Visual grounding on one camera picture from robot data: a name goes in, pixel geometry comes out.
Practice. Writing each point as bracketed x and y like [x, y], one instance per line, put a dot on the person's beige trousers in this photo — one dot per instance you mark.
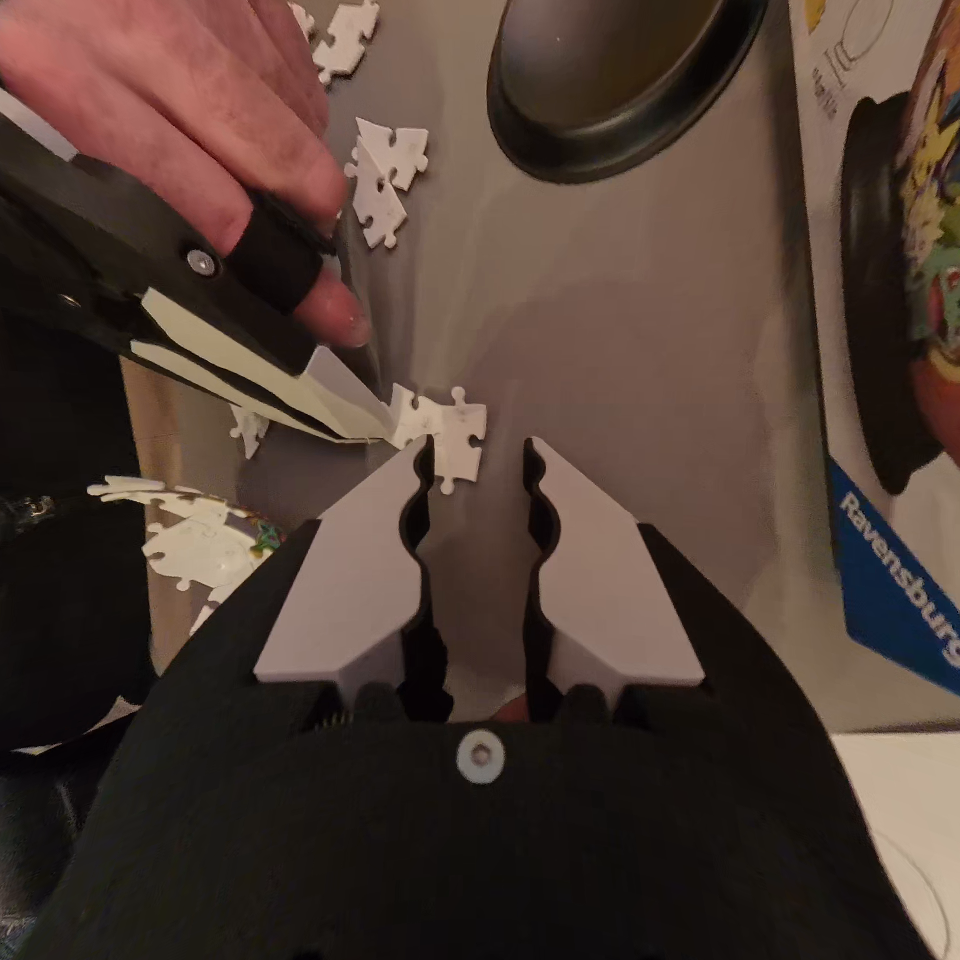
[180, 465]

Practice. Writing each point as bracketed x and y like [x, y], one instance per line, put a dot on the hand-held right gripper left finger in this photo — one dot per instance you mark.
[345, 600]

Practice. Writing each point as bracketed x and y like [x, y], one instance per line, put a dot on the white stand base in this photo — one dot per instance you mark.
[907, 810]

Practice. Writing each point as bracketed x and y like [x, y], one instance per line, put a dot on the partly built puzzle ball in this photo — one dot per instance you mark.
[202, 547]

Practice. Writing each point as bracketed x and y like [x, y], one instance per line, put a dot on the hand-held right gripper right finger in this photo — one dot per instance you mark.
[615, 600]

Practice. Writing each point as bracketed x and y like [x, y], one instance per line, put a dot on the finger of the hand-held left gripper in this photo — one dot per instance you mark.
[195, 371]
[240, 345]

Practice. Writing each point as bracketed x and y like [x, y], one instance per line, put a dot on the blue puzzle box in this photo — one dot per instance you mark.
[885, 300]

